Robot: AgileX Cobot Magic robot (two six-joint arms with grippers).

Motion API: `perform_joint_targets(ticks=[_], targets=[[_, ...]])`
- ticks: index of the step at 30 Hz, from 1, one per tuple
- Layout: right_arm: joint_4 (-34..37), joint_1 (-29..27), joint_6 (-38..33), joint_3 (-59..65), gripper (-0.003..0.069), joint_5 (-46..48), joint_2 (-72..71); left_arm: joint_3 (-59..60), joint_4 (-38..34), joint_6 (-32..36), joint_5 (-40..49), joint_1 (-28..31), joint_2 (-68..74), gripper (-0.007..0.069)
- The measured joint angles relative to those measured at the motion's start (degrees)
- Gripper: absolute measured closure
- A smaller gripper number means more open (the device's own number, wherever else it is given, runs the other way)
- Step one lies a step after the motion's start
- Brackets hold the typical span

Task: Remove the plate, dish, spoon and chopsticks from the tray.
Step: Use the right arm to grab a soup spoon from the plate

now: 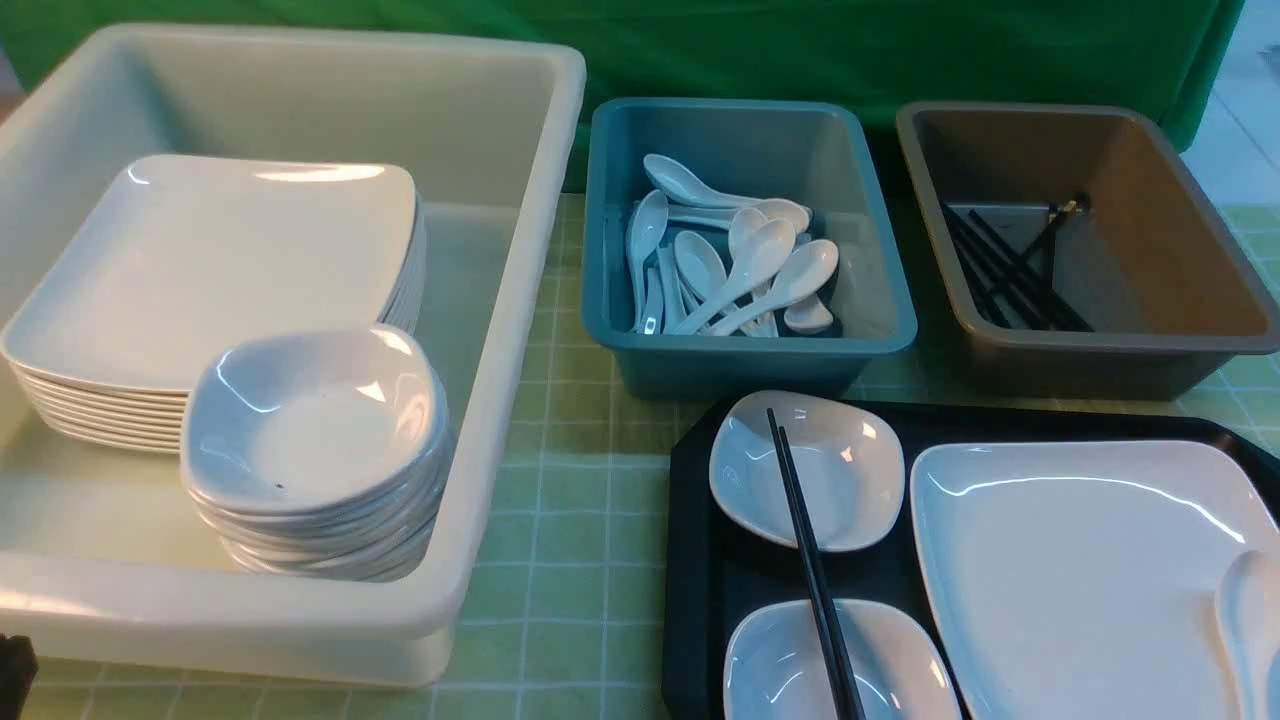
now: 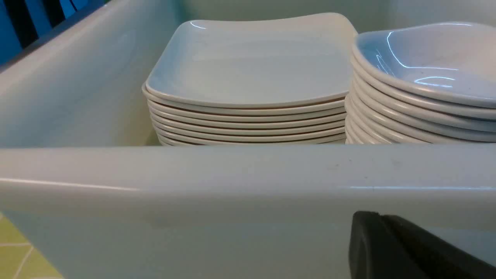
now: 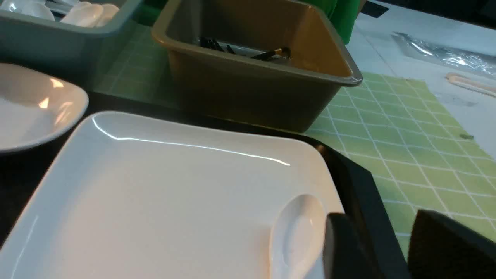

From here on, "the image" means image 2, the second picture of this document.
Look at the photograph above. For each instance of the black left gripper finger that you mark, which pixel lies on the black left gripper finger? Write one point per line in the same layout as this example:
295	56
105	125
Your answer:
391	247

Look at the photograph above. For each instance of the top square white plate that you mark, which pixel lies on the top square white plate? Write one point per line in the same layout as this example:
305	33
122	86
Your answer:
256	64

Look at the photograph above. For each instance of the stack of white bowls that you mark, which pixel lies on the stack of white bowls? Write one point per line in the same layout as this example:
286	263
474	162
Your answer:
403	117

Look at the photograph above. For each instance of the top white bowl in stack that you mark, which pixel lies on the top white bowl in stack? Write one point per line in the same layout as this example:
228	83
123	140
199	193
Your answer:
449	61

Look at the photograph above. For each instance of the stack of white plates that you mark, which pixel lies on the stack of white plates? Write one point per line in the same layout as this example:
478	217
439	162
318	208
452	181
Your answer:
179	123

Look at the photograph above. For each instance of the large white plastic tub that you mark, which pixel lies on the large white plastic tub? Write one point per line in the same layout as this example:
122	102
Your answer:
80	180

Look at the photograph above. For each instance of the green checkered tablecloth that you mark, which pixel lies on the green checkered tablecloth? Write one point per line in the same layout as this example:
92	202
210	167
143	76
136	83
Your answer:
19	259

